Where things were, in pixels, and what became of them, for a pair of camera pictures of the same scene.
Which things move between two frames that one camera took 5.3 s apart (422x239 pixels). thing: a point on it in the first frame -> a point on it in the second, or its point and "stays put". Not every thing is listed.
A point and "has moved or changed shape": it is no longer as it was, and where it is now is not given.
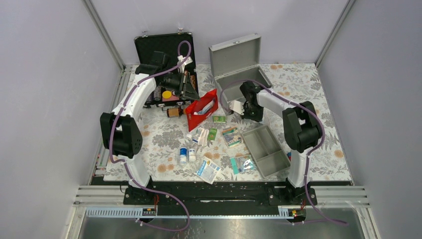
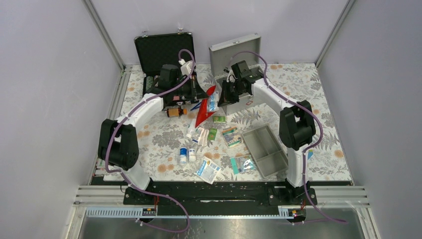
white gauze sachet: x=207 y=171 stays put
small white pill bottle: x=192 y=155 stays put
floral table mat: x=215 y=140 stays put
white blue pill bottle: x=183 y=154 stays put
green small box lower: x=212 y=134 stays put
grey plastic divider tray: x=267 y=155 stays put
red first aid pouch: x=201 y=109 has moved or changed shape
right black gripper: x=258 y=118 -> x=225 y=98
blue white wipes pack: x=206 y=108 -> x=213 y=100
